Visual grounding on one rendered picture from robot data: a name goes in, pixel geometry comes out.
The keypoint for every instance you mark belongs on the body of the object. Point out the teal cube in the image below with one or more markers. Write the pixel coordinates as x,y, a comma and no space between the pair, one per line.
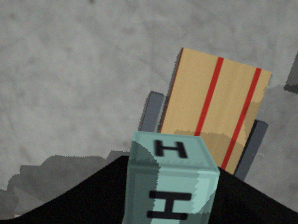
172,179

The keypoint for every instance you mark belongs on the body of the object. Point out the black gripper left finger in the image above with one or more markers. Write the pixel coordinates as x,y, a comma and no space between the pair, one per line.
97,200

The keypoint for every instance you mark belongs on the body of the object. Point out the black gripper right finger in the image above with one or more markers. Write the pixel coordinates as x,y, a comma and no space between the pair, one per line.
239,203

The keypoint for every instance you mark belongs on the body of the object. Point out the tan strip with red stripes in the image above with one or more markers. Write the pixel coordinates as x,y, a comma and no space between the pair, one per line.
217,99

